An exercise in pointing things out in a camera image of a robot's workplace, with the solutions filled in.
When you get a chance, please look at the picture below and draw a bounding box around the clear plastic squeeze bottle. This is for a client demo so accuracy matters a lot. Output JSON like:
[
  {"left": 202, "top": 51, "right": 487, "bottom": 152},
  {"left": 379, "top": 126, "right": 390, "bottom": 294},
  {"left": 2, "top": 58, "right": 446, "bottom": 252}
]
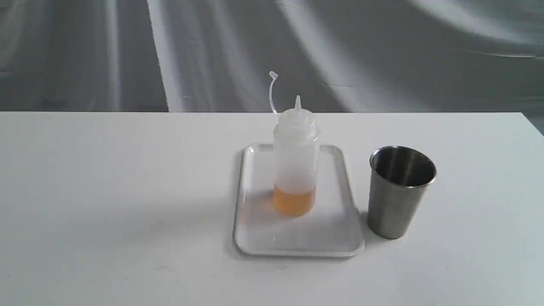
[{"left": 269, "top": 71, "right": 320, "bottom": 217}]

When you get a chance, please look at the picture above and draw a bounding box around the stainless steel cup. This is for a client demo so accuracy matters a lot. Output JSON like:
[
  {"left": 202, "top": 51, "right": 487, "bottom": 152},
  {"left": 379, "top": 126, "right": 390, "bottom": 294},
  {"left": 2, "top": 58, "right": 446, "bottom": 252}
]
[{"left": 367, "top": 146, "right": 437, "bottom": 240}]

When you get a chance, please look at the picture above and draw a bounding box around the white rectangular plastic tray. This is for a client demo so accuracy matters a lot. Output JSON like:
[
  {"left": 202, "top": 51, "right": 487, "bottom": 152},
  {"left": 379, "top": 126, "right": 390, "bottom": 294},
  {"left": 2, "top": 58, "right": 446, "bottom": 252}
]
[{"left": 232, "top": 143, "right": 366, "bottom": 258}]

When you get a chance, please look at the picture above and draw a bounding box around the grey backdrop cloth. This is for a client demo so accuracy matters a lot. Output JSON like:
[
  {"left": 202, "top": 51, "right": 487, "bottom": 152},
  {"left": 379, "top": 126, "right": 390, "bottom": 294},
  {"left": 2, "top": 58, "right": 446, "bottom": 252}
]
[{"left": 0, "top": 0, "right": 544, "bottom": 132}]

